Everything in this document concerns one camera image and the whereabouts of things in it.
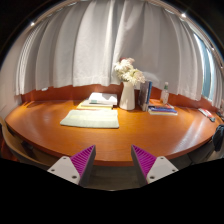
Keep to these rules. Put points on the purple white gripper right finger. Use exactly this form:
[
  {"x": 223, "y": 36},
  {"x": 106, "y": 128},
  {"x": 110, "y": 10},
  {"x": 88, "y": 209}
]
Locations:
[{"x": 150, "y": 168}]

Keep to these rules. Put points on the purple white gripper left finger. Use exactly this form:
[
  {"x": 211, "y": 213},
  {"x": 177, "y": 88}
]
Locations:
[{"x": 77, "y": 168}]

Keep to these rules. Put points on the light green folded towel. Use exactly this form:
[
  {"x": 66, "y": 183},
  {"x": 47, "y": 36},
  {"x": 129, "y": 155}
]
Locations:
[{"x": 91, "y": 119}]

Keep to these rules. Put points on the flat blue red books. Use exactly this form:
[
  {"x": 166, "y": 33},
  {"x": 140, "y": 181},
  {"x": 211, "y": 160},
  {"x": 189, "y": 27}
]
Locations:
[{"x": 156, "y": 107}]

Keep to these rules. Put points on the yellow flat book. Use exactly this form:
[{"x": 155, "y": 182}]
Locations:
[{"x": 87, "y": 105}]

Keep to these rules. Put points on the wooden chair left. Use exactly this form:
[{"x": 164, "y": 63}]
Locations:
[{"x": 24, "y": 155}]

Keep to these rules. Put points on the white ceramic vase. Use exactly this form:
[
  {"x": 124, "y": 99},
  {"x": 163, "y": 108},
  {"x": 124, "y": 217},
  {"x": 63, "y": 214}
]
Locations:
[{"x": 127, "y": 100}]

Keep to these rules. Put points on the white book on stack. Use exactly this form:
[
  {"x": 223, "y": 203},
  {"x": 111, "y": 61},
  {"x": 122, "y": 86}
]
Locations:
[{"x": 103, "y": 98}]

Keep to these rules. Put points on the dark chair right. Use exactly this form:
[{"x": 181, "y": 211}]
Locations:
[{"x": 212, "y": 150}]

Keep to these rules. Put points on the clear plastic bottle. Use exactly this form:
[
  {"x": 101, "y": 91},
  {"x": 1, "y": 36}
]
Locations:
[{"x": 164, "y": 94}]

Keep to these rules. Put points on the red white small object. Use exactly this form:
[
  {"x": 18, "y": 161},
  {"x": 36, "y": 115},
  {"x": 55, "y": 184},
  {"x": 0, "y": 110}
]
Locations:
[{"x": 207, "y": 114}]

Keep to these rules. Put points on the upright dark books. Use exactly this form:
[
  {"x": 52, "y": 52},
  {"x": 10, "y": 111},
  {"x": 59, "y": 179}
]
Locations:
[{"x": 144, "y": 95}]

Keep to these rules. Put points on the white flower bouquet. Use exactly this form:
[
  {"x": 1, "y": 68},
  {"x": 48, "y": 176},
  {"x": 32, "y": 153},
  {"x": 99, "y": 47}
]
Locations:
[{"x": 127, "y": 73}]

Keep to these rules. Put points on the white curtain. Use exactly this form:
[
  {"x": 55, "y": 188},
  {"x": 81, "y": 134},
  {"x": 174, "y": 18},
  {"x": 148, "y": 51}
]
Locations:
[{"x": 80, "y": 44}]

